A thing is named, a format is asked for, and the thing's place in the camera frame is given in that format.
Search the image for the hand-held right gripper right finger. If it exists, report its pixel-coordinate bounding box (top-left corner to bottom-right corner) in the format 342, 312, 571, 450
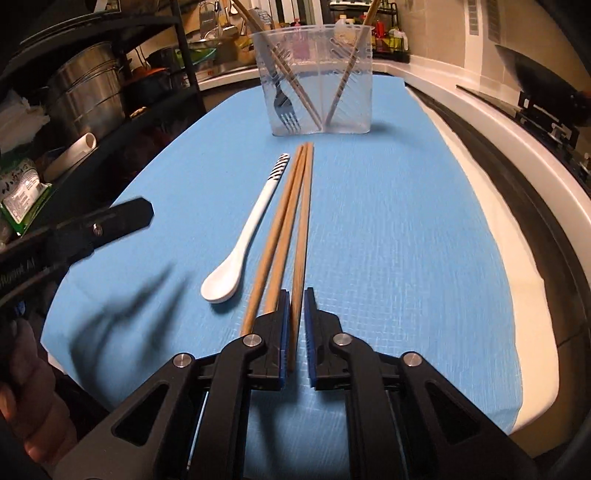
303, 286, 544, 480

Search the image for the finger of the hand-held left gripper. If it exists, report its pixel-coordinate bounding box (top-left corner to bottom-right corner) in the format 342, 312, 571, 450
52, 197, 156, 260

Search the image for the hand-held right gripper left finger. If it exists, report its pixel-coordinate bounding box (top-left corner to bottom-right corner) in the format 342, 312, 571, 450
54, 288, 293, 480

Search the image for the light brown wooden chopstick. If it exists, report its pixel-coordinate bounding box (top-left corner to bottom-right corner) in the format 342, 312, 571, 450
265, 143, 309, 317
329, 0, 384, 126
240, 144, 304, 337
238, 0, 323, 127
324, 0, 377, 125
231, 0, 317, 131
287, 142, 315, 374

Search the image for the white ceramic spoon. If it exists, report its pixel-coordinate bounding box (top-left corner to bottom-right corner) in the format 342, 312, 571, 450
201, 154, 291, 304

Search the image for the white handled metal fork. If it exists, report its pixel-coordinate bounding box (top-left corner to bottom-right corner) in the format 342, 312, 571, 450
259, 9, 302, 134

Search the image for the clear plastic utensil holder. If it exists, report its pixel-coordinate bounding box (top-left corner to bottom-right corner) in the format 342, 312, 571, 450
249, 24, 376, 138

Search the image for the person's left hand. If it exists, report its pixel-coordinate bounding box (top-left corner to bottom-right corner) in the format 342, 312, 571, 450
0, 318, 78, 463

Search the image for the green food packet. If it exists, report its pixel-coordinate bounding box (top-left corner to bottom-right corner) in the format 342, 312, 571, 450
0, 159, 54, 234

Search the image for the white paper roll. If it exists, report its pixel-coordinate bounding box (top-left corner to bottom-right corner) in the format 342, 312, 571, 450
44, 132, 98, 181

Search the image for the large stainless steel pot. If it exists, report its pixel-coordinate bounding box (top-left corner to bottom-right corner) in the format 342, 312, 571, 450
58, 88, 126, 144
46, 41, 124, 95

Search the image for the black pot with red rim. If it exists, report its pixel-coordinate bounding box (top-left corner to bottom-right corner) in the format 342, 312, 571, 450
124, 67, 174, 109

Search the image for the blue tablecloth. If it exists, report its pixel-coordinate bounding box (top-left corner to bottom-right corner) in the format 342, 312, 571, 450
41, 74, 525, 437

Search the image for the white plastic bag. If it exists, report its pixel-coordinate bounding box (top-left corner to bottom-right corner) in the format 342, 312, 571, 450
0, 90, 49, 153

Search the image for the black metal shelf rack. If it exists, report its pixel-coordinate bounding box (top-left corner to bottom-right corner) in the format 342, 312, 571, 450
0, 0, 208, 241

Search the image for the green plastic basin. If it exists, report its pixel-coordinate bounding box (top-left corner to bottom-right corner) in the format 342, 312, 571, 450
187, 44, 218, 65

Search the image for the cooking oil bottle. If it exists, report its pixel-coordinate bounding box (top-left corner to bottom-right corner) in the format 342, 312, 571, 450
333, 16, 363, 44

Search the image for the black spice rack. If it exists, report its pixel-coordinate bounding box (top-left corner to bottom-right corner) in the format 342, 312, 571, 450
330, 2, 411, 63

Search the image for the black gas stove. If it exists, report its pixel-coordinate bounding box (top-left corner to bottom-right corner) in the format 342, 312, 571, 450
456, 83, 591, 185

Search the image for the black wok with wooden handle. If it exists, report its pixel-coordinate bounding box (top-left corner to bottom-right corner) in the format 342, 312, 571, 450
494, 44, 591, 127

